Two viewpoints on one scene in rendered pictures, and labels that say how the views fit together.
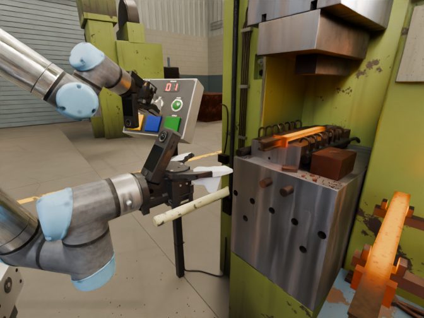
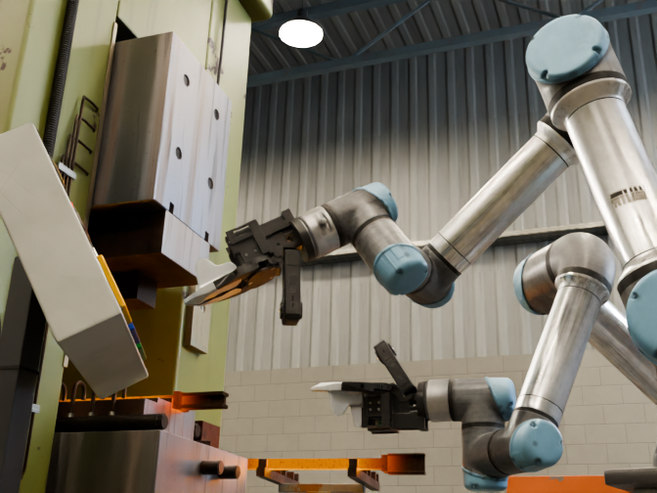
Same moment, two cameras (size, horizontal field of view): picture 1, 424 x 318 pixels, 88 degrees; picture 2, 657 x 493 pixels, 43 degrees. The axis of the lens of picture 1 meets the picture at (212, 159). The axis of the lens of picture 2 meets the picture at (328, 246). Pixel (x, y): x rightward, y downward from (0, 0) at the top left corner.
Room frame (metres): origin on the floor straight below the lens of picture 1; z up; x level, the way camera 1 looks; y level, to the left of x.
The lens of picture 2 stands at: (1.30, 1.35, 0.68)
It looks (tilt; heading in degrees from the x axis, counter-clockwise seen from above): 22 degrees up; 240
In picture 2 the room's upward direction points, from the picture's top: 2 degrees clockwise
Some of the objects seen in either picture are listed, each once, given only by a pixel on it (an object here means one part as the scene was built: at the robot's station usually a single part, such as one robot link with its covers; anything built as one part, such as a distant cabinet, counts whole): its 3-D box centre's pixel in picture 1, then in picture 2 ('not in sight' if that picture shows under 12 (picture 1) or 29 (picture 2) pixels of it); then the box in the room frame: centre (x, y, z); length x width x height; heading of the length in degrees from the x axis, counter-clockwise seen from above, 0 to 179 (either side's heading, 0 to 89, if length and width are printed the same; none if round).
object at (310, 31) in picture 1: (317, 43); (102, 256); (0.88, -0.38, 1.32); 0.42 x 0.20 x 0.10; 131
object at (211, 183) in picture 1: (212, 180); (356, 411); (0.45, 0.00, 0.98); 0.09 x 0.03 x 0.06; 95
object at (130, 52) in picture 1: (134, 70); not in sight; (5.59, 1.82, 1.45); 2.20 x 1.23 x 2.90; 129
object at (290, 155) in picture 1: (303, 141); (78, 423); (0.88, -0.38, 0.96); 0.42 x 0.20 x 0.09; 131
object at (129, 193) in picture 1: (126, 194); (439, 400); (0.38, 0.17, 0.98); 0.08 x 0.05 x 0.08; 41
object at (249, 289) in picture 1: (295, 282); not in sight; (0.85, -0.42, 0.23); 0.56 x 0.38 x 0.47; 131
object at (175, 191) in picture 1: (163, 185); (395, 406); (0.43, 0.11, 0.97); 0.12 x 0.08 x 0.09; 131
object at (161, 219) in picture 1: (195, 204); not in sight; (0.95, 0.08, 0.62); 0.44 x 0.05 x 0.05; 131
